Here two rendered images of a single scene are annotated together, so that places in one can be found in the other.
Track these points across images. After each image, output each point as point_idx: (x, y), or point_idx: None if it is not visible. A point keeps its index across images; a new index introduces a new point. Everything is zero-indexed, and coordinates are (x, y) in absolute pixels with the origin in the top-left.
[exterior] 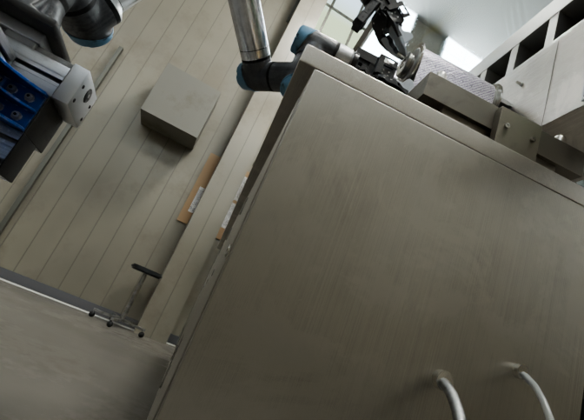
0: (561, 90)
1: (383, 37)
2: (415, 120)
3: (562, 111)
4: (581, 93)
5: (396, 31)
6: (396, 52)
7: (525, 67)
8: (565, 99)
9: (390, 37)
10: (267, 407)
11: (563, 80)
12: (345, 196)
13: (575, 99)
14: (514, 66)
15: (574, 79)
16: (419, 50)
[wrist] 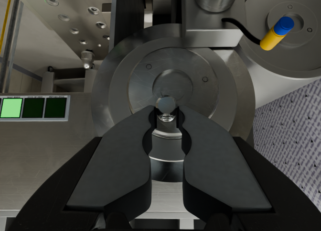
0: (92, 124)
1: (221, 197)
2: None
3: (89, 96)
4: (71, 105)
5: (80, 153)
6: (181, 120)
7: (151, 202)
8: (88, 109)
9: (182, 190)
10: None
11: (91, 136)
12: None
13: (77, 102)
14: (179, 227)
15: (80, 128)
16: (113, 117)
